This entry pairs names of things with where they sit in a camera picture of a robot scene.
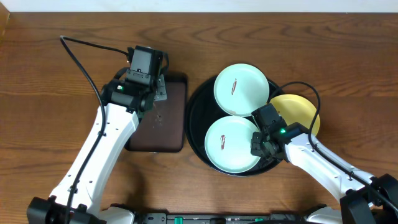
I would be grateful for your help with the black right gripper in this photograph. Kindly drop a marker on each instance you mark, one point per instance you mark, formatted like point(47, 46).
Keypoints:
point(255, 147)

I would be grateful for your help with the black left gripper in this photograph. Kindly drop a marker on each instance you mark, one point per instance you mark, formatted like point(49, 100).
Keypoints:
point(155, 101)

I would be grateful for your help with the yellow plate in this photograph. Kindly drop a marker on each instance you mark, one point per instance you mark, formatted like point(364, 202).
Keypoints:
point(294, 108)

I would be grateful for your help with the mint green plate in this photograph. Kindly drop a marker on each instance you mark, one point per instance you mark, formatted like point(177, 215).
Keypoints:
point(228, 144)
point(240, 89)

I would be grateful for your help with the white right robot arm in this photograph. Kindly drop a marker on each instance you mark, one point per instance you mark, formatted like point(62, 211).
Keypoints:
point(363, 197)

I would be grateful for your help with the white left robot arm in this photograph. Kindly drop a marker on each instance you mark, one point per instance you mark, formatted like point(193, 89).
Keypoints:
point(77, 198)

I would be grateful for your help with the rectangular black water tray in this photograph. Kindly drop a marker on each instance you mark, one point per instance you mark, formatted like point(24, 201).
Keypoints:
point(162, 128)

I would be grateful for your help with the round black tray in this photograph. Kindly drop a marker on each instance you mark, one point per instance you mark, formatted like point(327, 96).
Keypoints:
point(201, 112)

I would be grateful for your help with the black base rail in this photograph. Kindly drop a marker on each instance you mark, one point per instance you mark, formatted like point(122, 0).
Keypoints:
point(163, 218)

